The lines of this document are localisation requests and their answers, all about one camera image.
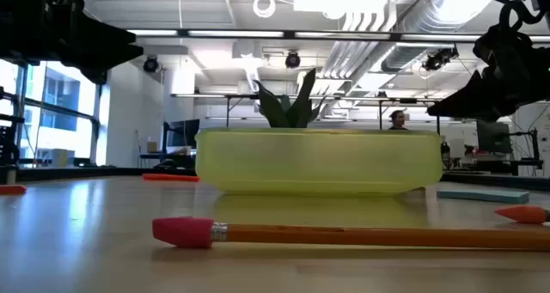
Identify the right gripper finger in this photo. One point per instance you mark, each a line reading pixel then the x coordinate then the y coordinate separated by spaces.
pixel 451 111
pixel 483 95

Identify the orange pen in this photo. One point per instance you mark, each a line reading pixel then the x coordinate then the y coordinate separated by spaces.
pixel 169 178

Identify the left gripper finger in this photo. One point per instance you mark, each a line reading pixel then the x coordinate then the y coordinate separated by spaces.
pixel 94 33
pixel 99 54

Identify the black computer monitor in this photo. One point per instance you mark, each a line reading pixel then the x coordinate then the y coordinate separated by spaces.
pixel 185 133
pixel 493 137

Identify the orange pencil pink eraser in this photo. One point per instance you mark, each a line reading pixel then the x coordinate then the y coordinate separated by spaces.
pixel 344 236

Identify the blue sticky note pad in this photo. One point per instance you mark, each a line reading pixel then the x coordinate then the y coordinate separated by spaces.
pixel 481 195

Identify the green succulent plant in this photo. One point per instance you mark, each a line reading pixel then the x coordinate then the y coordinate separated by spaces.
pixel 296 108

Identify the black ceiling spotlight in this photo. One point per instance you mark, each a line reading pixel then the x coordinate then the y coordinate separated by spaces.
pixel 292 59
pixel 150 64

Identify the silver ventilation duct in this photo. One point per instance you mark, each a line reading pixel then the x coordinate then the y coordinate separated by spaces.
pixel 429 22

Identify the person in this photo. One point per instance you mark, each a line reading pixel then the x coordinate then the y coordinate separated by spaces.
pixel 398 120

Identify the black aluminium table frame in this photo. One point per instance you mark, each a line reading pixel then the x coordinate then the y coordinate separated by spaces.
pixel 86 172

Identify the small red flat object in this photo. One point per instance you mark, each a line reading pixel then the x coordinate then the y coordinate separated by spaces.
pixel 12 190

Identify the black equipment stand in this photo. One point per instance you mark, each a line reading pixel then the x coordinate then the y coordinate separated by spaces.
pixel 8 147

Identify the long ceiling light strip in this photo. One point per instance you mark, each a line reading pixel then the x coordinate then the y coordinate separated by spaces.
pixel 236 34

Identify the green translucent pencil case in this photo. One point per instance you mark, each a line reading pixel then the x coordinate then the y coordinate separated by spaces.
pixel 318 164

